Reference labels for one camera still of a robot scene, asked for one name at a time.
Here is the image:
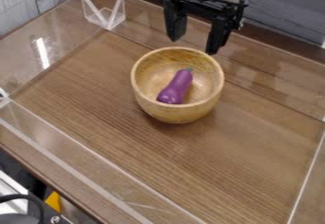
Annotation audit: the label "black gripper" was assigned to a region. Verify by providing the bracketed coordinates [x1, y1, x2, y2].
[163, 0, 249, 55]

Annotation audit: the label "brown wooden bowl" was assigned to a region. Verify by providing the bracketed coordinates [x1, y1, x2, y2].
[131, 47, 224, 124]

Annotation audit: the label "black cable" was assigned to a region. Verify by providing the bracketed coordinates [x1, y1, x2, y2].
[0, 194, 45, 224]

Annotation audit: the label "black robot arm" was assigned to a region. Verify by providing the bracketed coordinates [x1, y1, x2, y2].
[162, 0, 249, 55]

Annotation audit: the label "clear acrylic corner bracket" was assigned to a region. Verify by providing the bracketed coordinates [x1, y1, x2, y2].
[81, 0, 125, 30]

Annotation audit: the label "purple toy eggplant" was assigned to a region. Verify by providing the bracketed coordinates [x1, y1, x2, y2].
[156, 68, 192, 104]

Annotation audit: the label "yellow label sticker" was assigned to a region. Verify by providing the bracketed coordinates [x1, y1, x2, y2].
[45, 192, 61, 213]

